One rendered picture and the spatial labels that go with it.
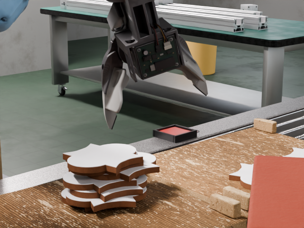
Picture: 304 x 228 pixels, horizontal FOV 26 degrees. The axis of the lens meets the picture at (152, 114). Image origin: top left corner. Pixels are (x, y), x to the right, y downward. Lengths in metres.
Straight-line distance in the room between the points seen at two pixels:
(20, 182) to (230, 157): 0.43
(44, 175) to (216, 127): 0.52
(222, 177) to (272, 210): 1.06
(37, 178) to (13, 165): 2.94
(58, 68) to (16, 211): 4.96
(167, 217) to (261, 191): 0.87
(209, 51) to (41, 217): 5.94
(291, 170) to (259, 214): 0.04
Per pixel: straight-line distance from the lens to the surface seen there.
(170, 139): 1.55
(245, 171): 1.27
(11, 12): 0.81
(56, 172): 1.36
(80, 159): 1.10
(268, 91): 4.21
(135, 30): 0.83
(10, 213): 1.12
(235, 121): 1.73
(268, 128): 1.56
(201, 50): 6.92
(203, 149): 1.43
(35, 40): 7.28
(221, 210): 1.10
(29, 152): 4.51
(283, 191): 0.22
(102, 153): 1.13
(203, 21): 4.53
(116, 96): 0.90
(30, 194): 1.20
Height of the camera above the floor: 1.37
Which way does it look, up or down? 15 degrees down
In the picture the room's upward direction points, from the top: straight up
